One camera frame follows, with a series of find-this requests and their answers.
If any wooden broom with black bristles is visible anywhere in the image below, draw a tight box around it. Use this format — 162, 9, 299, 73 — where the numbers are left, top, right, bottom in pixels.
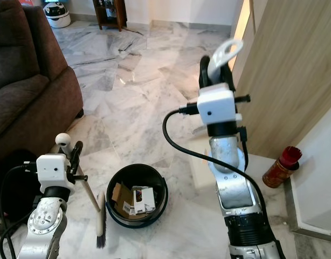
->
55, 133, 107, 249

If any black round bin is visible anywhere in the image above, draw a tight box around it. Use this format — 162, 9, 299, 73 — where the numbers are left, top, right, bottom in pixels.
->
106, 163, 169, 229

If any brown cardboard piece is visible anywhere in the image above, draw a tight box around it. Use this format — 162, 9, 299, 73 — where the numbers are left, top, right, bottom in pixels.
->
111, 182, 137, 217

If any beige wooden panel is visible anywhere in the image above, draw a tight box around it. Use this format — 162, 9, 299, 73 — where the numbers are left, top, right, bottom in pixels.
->
232, 0, 331, 160

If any black bag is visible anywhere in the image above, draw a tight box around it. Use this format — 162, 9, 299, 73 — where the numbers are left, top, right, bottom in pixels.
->
0, 148, 37, 228

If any white printed carton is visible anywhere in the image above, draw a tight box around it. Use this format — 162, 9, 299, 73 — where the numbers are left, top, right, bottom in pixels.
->
131, 186, 157, 214

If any brown fabric sofa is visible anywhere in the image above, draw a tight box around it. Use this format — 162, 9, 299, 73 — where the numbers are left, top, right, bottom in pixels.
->
0, 0, 85, 163

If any dark wooden cabinet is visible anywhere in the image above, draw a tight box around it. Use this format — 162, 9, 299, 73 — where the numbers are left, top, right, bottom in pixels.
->
93, 0, 129, 32

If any brown jar with red lid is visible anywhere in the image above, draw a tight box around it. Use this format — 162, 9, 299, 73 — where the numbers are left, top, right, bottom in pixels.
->
262, 146, 303, 189

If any white cabinet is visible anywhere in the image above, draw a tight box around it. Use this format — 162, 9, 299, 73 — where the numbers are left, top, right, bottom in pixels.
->
286, 116, 331, 236

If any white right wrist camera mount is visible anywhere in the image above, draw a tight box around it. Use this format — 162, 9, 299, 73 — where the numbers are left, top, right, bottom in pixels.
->
197, 84, 243, 126

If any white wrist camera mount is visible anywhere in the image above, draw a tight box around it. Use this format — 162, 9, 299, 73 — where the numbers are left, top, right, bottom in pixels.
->
36, 154, 76, 195
197, 84, 243, 126

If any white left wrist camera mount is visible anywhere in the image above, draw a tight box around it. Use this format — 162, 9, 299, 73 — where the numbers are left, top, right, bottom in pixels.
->
36, 154, 76, 195

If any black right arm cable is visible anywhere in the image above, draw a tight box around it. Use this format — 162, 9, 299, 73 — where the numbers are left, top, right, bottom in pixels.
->
161, 105, 270, 217

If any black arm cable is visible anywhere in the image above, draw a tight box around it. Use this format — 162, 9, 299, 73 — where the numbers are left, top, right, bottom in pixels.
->
161, 105, 270, 217
0, 165, 40, 259

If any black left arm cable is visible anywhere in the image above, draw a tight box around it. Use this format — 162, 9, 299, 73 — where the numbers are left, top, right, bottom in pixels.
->
0, 165, 40, 259

